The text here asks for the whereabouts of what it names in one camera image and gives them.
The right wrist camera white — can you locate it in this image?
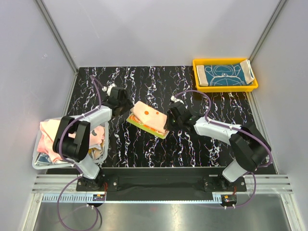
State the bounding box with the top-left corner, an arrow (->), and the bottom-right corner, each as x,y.
170,96 -> 184,107

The orange white patterned towel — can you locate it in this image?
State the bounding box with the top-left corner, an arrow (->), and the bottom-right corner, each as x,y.
127,101 -> 169,139

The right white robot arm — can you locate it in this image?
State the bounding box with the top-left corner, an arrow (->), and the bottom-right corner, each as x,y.
165,102 -> 272,191

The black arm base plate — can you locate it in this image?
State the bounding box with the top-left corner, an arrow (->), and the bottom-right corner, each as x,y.
77,167 -> 246,193

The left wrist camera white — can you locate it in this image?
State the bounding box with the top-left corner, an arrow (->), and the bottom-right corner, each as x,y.
102,84 -> 116,96

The pink towel in basket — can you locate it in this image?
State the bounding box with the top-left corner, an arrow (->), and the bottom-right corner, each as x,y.
37,119 -> 105,164

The aluminium frame rail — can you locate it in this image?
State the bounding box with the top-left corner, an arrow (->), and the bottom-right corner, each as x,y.
32,175 -> 293,204

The grey plastic laundry basket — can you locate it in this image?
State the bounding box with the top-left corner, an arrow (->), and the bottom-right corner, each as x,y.
32,118 -> 109,170

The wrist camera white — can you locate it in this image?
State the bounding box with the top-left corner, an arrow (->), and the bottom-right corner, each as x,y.
170,96 -> 184,107
102,84 -> 116,96

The teal beige Doraemon towel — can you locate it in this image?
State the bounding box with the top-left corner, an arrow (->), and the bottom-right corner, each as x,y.
196,59 -> 255,87

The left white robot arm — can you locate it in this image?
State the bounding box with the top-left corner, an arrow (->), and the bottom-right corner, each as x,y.
52,86 -> 133,191

